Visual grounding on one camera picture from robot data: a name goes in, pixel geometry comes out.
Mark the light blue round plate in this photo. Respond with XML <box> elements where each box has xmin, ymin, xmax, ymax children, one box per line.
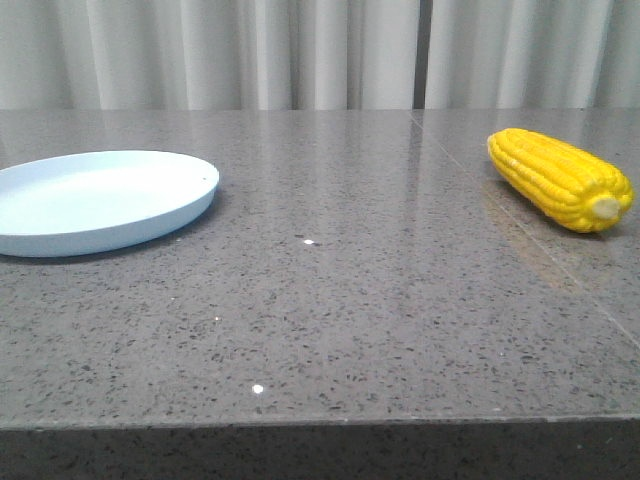
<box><xmin>1</xmin><ymin>150</ymin><xmax>220</xmax><ymax>258</ymax></box>

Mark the yellow corn cob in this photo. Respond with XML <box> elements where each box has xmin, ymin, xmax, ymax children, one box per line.
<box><xmin>487</xmin><ymin>128</ymin><xmax>634</xmax><ymax>233</ymax></box>

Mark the white pleated curtain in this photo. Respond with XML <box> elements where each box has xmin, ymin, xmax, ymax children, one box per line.
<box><xmin>1</xmin><ymin>1</ymin><xmax>639</xmax><ymax>110</ymax></box>

